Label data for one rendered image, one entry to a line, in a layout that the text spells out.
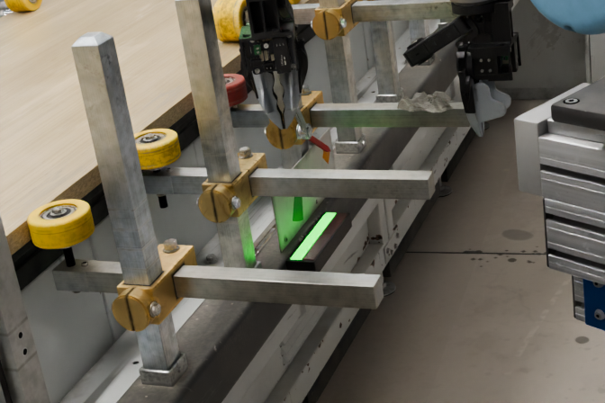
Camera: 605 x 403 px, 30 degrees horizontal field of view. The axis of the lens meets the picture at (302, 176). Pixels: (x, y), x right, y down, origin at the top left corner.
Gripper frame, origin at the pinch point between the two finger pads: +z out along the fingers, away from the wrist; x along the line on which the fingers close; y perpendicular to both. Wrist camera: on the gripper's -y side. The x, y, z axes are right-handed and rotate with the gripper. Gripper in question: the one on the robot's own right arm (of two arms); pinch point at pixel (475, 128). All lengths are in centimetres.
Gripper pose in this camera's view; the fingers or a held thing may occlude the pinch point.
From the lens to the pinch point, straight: 174.7
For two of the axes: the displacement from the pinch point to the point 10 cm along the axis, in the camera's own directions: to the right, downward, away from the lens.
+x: 3.5, -4.0, 8.5
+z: 1.6, 9.2, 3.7
